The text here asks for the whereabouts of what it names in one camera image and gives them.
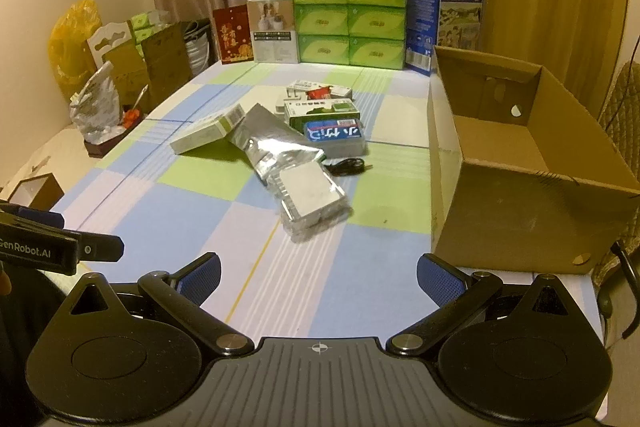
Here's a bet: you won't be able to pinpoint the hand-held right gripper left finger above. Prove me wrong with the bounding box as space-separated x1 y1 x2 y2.
67 252 256 358

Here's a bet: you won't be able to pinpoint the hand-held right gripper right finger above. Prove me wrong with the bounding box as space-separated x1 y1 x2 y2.
385 253 572 358

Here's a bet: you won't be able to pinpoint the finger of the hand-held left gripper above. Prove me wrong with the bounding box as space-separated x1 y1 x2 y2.
77 233 125 262
0 202 65 230

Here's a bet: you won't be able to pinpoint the brown cardboard box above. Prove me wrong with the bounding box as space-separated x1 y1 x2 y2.
426 46 640 277

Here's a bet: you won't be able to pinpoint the clear packet of white pads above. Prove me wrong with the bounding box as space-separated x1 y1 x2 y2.
276 166 349 244

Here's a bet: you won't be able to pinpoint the black cable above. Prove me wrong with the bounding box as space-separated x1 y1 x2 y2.
324 158 375 176

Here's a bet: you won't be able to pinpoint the silver foil pouch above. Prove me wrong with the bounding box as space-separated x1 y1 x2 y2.
229 103 327 186

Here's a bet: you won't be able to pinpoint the pale green box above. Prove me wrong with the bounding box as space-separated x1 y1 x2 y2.
170 103 247 156

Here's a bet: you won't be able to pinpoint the blue dental floss box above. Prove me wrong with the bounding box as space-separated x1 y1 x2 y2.
304 119 368 158

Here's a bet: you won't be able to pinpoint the green medicine box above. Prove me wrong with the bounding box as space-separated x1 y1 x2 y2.
283 98 361 134

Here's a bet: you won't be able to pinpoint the white parrot print medicine box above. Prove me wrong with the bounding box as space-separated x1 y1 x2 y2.
286 79 321 96

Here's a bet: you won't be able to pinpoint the checked cloth desktop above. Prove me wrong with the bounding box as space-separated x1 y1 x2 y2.
47 59 611 423

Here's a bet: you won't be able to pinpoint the small brown open box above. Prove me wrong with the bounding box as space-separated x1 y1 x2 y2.
9 173 65 212

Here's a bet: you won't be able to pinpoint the dark red wooden base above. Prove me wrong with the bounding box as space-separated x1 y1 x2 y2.
85 129 128 158

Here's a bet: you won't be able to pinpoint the crumpled silver foil bag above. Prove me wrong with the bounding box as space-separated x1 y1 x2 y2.
70 62 126 142

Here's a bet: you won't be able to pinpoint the yellow plastic bag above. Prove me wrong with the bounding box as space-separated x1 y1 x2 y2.
47 0 103 102

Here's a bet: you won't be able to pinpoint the dark brown paper bag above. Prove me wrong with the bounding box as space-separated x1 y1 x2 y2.
140 23 193 108

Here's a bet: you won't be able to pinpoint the green boxes in bag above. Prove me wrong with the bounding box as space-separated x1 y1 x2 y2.
131 9 171 42

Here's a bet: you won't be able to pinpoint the grey striped bag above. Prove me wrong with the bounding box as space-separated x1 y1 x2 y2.
185 21 221 75

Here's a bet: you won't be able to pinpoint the red gift card box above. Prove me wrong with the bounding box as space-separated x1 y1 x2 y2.
212 5 255 65

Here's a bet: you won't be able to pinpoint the quilted chair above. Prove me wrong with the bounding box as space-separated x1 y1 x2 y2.
592 59 640 353

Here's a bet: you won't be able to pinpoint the white photo print box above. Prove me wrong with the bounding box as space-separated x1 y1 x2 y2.
246 0 301 64

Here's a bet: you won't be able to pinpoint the blue milk carton case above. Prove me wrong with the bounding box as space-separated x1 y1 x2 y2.
405 0 487 78

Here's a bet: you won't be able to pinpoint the stack of green tissue boxes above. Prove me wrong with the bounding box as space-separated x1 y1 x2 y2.
291 0 408 70

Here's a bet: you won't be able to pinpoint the tan paper bag white handle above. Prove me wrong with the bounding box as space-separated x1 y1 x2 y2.
87 21 151 112

